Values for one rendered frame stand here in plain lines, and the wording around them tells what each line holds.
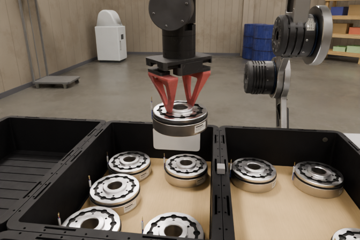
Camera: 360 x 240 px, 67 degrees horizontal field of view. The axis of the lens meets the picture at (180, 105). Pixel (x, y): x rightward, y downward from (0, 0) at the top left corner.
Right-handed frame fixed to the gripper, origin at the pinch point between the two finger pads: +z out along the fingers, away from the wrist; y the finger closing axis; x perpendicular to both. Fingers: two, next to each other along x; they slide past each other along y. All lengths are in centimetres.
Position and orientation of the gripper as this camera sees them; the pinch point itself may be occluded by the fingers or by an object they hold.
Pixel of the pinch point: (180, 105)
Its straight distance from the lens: 50.6
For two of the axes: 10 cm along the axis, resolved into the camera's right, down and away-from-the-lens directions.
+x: -5.9, -2.8, 7.6
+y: 8.1, -2.2, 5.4
